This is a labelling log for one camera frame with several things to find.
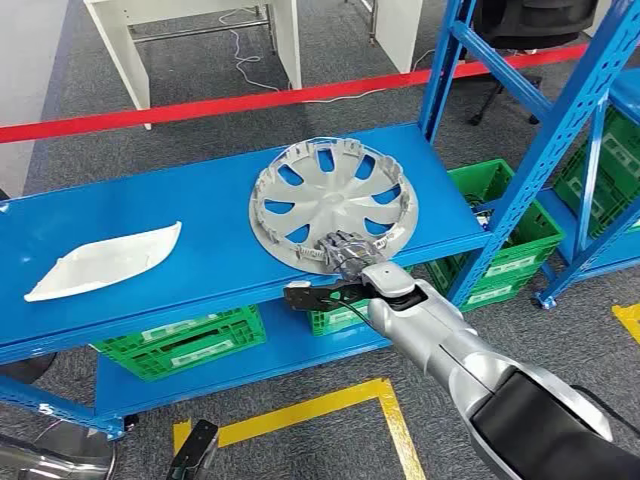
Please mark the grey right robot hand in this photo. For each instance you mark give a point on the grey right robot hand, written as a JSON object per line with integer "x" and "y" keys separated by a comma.
{"x": 350, "y": 250}

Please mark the silver plastic wheel hubcap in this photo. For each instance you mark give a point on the silver plastic wheel hubcap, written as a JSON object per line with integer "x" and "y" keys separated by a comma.
{"x": 330, "y": 199}

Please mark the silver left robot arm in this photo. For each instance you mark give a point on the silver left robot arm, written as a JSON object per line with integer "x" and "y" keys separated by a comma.
{"x": 55, "y": 457}

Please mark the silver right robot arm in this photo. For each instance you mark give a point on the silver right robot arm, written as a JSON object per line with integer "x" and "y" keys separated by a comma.
{"x": 450, "y": 338}

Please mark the blue metal shelf rack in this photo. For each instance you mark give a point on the blue metal shelf rack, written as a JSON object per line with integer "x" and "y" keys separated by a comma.
{"x": 595, "y": 172}
{"x": 175, "y": 218}

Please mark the white curved plastic car part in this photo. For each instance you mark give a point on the white curved plastic car part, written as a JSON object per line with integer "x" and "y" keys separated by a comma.
{"x": 100, "y": 262}

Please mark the green plastic crate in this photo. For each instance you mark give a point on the green plastic crate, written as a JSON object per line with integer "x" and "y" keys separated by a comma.
{"x": 615, "y": 172}
{"x": 190, "y": 344}
{"x": 330, "y": 321}
{"x": 525, "y": 245}

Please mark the yellow floor tape square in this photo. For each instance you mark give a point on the yellow floor tape square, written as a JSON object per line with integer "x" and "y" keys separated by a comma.
{"x": 300, "y": 407}

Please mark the small white box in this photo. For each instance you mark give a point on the small white box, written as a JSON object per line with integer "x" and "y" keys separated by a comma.
{"x": 484, "y": 220}

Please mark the white desk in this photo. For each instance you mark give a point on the white desk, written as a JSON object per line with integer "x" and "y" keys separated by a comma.
{"x": 120, "y": 53}
{"x": 400, "y": 33}

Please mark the red barrier tape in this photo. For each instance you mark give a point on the red barrier tape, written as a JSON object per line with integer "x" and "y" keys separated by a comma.
{"x": 200, "y": 109}

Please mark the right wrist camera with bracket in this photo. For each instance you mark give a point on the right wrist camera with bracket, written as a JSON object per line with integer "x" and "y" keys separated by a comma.
{"x": 305, "y": 296}

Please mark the grey left wrist camera bracket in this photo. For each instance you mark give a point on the grey left wrist camera bracket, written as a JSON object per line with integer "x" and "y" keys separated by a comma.
{"x": 195, "y": 450}

